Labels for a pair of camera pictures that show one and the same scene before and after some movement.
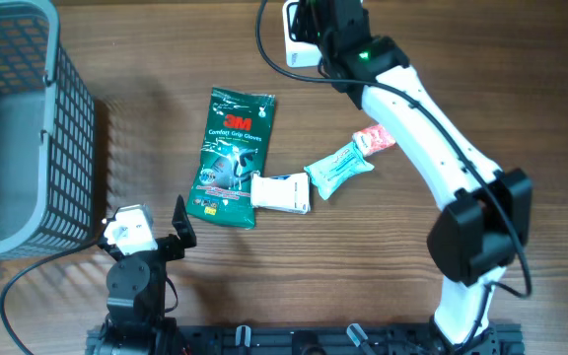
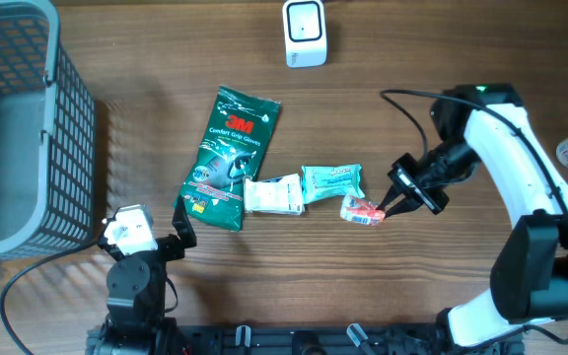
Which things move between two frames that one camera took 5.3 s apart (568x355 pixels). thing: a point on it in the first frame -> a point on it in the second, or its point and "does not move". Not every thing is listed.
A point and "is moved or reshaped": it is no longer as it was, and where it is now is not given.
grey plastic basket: [32, 135] does not move
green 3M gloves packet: [235, 148] is moved or reshaped
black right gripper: [305, 21] -> [405, 180]
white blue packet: [286, 192] is moved or reshaped
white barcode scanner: [298, 53] does not move
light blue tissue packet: [330, 171] -> [325, 181]
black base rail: [328, 339] does not move
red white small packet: [373, 138] -> [360, 210]
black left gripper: [173, 248] does not move
